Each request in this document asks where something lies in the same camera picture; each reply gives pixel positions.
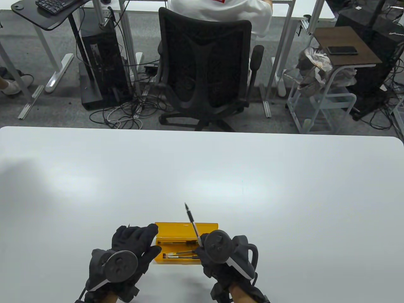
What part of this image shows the white plastic bag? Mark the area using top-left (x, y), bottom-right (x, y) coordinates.
top-left (333, 66), bottom-right (358, 87)

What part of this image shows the black computer tower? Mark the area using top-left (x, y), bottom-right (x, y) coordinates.
top-left (80, 24), bottom-right (133, 104)

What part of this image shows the grey white hand controller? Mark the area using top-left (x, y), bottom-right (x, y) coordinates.
top-left (205, 230), bottom-right (255, 280)
top-left (85, 250), bottom-right (139, 292)

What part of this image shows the black keyboard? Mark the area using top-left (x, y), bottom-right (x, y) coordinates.
top-left (35, 0), bottom-right (79, 15)

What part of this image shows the person's left hand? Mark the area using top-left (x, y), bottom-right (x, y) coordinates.
top-left (88, 223), bottom-right (162, 302)

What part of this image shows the white desk with metal legs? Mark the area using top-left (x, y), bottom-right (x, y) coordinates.
top-left (92, 0), bottom-right (336, 119)

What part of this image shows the black standing desk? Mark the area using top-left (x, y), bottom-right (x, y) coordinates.
top-left (11, 0), bottom-right (104, 110)

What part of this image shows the brown side table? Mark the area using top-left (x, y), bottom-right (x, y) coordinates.
top-left (315, 26), bottom-right (383, 67)

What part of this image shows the white desk leg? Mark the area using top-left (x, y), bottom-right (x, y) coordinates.
top-left (0, 41), bottom-right (45, 120)
top-left (32, 27), bottom-right (75, 93)

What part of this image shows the crumpled grey plastic bag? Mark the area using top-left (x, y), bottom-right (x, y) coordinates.
top-left (296, 47), bottom-right (334, 86)

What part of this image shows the person's right hand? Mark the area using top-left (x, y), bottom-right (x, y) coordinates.
top-left (193, 233), bottom-right (268, 303)

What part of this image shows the black smartphone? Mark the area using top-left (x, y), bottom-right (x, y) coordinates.
top-left (327, 46), bottom-right (359, 56)

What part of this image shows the black mesh office chair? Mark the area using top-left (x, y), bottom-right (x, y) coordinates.
top-left (155, 7), bottom-right (265, 132)

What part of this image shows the white metal cart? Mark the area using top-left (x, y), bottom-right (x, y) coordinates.
top-left (286, 65), bottom-right (359, 134)

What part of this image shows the orange pen case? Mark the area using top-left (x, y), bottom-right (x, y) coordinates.
top-left (154, 223), bottom-right (219, 266)

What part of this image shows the person's right forearm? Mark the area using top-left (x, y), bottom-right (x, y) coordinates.
top-left (229, 282), bottom-right (258, 303)

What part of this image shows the black equipment box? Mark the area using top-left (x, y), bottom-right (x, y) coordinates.
top-left (335, 0), bottom-right (404, 118)

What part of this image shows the tangle of black cables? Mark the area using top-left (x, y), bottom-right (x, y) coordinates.
top-left (368, 54), bottom-right (404, 130)
top-left (89, 93), bottom-right (177, 130)

